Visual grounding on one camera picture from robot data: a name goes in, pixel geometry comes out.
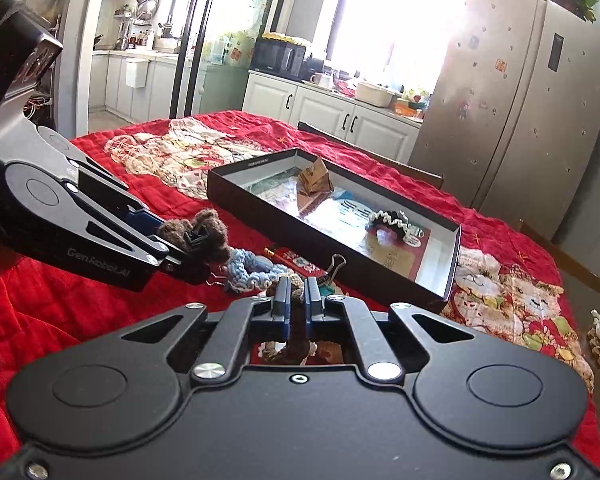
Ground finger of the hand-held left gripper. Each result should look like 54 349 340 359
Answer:
67 156 167 235
75 200 212 286

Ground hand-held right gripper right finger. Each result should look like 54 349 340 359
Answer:
304 276 487 382

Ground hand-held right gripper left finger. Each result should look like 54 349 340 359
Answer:
120 276 292 387

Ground brown fuzzy scrunchie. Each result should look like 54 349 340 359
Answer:
157 209 231 267

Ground blue crochet scrunchie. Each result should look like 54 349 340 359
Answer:
226 248 290 295

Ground red lighter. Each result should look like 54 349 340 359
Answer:
264 246 331 283

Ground shallow black box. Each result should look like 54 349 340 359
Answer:
206 147 462 313

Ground binder clip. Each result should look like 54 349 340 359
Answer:
320 254 349 295

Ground white printed sheet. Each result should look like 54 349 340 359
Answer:
325 195 381 236

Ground red printed card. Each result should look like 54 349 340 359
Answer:
360 225 432 281

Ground stack of paper notes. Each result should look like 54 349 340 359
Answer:
245 170 306 211

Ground brown and white scrunchie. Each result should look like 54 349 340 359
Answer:
369 209 427 247

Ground gold paper ingot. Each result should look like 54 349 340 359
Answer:
298 156 335 197

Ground red printed blanket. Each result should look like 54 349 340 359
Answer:
0 110 600 466

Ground white kitchen counter cabinets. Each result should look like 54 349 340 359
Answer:
90 50 181 121

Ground white hanging bin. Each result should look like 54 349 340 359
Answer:
124 56 147 89

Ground white sideboard cabinet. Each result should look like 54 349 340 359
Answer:
242 71 423 163

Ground black microwave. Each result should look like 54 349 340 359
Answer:
252 37 308 81

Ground white pot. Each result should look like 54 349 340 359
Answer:
355 81 398 107

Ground yellow flowers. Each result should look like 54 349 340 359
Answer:
261 31 311 47

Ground silver double-door refrigerator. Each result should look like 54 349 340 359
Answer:
410 0 600 256

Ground black sliding door frame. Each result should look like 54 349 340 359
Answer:
169 0 216 118

